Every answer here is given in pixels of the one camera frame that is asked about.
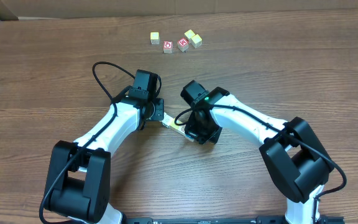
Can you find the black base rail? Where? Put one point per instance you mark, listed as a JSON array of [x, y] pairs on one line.
[[257, 220]]

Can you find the yellow block back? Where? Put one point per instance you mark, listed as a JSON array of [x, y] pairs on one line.
[[188, 35]]

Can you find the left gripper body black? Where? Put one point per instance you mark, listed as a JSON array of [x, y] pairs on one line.
[[158, 109]]

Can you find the white picture block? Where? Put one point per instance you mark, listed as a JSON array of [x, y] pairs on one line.
[[166, 118]]

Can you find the cardboard box wall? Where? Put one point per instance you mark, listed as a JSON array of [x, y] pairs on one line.
[[64, 9]]

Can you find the white block yellow sides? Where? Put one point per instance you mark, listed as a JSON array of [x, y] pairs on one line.
[[182, 130]]

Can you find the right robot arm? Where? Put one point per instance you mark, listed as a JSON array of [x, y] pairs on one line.
[[297, 162]]

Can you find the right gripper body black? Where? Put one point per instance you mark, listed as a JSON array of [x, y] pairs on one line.
[[204, 132]]

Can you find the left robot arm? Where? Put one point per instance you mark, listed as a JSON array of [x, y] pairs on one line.
[[78, 180]]

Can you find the red block letter O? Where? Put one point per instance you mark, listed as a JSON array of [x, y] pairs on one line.
[[168, 47]]

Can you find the white block blue letter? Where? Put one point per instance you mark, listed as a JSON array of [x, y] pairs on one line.
[[189, 137]]

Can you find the red block letter E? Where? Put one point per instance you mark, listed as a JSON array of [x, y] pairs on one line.
[[183, 44]]

